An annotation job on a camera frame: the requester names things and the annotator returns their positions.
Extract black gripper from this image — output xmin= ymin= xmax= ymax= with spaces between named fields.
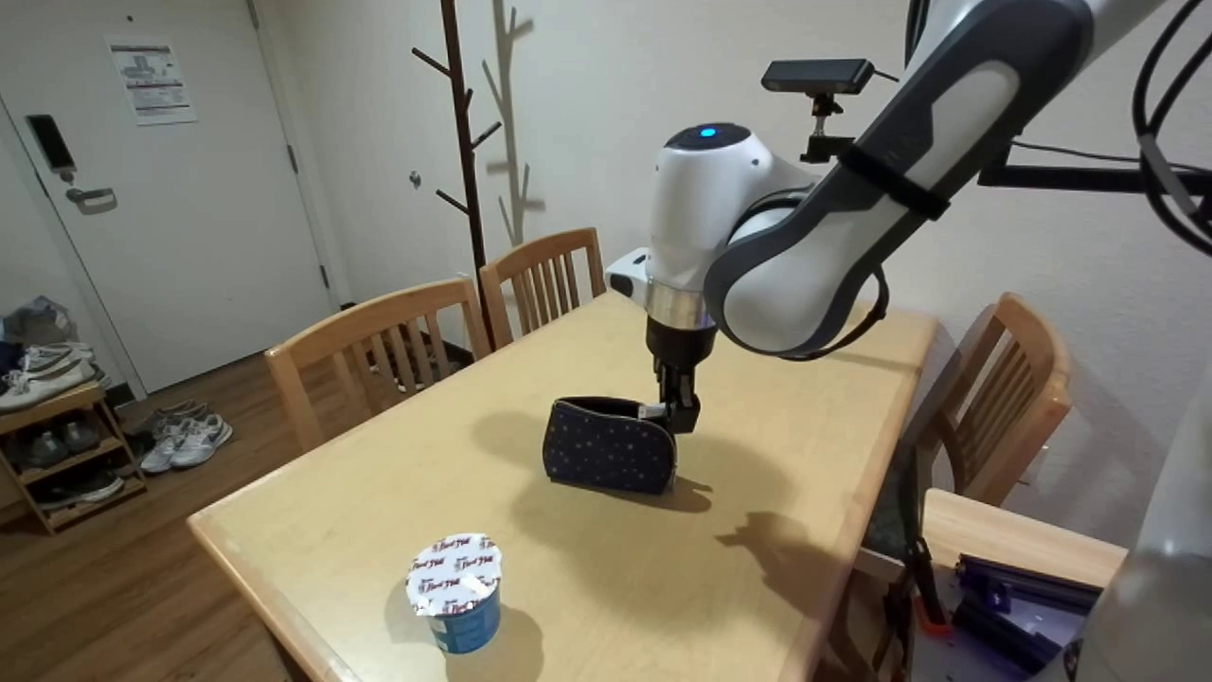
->
xmin=635 ymin=320 xmax=717 ymax=433

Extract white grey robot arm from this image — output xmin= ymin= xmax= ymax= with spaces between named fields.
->
xmin=611 ymin=0 xmax=1161 ymax=433

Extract navy blue zip purse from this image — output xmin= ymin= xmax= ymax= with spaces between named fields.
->
xmin=540 ymin=396 xmax=673 ymax=491

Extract blue white yogurt cup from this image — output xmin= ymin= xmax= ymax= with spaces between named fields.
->
xmin=405 ymin=530 xmax=502 ymax=654

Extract wooden chair right side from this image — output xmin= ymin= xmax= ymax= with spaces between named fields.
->
xmin=815 ymin=291 xmax=1077 ymax=682

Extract wooden chair near left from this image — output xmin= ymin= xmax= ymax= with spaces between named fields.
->
xmin=266 ymin=276 xmax=489 ymax=448

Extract purple box lower right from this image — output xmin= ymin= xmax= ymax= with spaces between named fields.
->
xmin=910 ymin=554 xmax=1098 ymax=682

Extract dark wooden coat stand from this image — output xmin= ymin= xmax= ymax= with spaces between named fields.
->
xmin=409 ymin=0 xmax=506 ymax=318

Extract white sneakers on floor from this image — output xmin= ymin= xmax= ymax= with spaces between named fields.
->
xmin=140 ymin=411 xmax=233 ymax=478

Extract white entrance door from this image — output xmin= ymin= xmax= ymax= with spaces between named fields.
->
xmin=0 ymin=0 xmax=331 ymax=390

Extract wooden shoe rack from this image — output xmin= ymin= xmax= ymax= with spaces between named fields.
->
xmin=0 ymin=381 xmax=146 ymax=534

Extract paper notice on door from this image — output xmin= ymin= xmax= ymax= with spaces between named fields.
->
xmin=108 ymin=40 xmax=193 ymax=123

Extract shoes on rack top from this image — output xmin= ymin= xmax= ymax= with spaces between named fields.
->
xmin=0 ymin=296 xmax=100 ymax=411

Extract black camera on boom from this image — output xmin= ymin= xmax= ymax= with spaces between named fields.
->
xmin=762 ymin=56 xmax=876 ymax=96

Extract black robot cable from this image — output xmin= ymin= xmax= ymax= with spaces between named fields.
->
xmin=1130 ymin=0 xmax=1212 ymax=261

